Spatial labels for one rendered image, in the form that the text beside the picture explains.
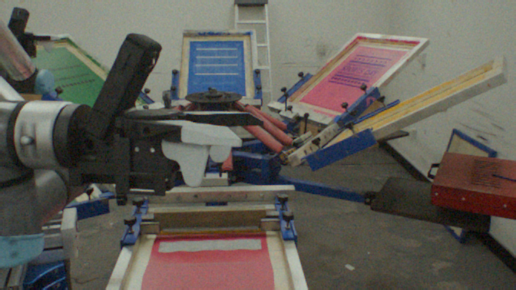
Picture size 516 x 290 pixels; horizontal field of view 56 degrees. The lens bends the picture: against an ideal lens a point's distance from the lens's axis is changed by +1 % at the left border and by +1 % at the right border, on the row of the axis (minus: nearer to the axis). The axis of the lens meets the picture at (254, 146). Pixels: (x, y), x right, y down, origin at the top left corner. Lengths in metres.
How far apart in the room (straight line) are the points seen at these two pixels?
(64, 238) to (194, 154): 0.98
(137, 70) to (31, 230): 0.24
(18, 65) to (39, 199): 0.89
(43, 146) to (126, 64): 0.12
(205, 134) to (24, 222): 0.27
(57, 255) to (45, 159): 0.89
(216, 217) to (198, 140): 1.34
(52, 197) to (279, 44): 5.23
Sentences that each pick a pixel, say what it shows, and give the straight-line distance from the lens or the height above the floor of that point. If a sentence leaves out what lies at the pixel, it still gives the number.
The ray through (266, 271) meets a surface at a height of 0.95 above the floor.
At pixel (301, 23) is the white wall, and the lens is 5.79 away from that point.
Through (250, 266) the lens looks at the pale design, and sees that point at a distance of 1.61.
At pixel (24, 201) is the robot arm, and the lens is 0.60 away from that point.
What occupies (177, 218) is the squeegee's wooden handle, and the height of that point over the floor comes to 1.03.
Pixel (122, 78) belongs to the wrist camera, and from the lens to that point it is 0.49.
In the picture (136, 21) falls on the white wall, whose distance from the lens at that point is 5.81.
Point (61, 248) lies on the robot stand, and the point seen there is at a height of 1.15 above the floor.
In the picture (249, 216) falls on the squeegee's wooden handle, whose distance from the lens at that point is 1.76.
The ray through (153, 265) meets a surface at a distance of 1.66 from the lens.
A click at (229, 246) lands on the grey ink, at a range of 1.71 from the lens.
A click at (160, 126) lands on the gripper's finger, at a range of 0.44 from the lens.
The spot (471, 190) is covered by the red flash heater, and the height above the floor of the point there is 1.10.
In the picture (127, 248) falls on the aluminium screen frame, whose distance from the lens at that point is 1.70.
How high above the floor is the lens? 1.80
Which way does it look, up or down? 18 degrees down
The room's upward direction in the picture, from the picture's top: straight up
